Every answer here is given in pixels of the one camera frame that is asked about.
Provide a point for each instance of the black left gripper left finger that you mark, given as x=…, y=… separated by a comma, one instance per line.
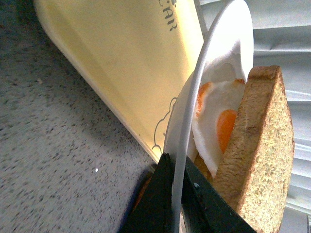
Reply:
x=153, y=214

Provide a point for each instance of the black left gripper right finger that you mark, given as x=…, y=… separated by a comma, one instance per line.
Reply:
x=204, y=210

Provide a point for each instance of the bread slice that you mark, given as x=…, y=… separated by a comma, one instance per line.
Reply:
x=254, y=175
x=200, y=164

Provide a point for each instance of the white plate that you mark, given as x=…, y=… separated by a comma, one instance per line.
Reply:
x=232, y=25

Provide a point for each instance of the brown wooden tray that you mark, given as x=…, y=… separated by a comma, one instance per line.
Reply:
x=141, y=193

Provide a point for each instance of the fried egg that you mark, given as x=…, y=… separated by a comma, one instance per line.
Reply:
x=220, y=93

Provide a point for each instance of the yellow bear tray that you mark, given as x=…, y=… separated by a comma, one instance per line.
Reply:
x=135, y=54

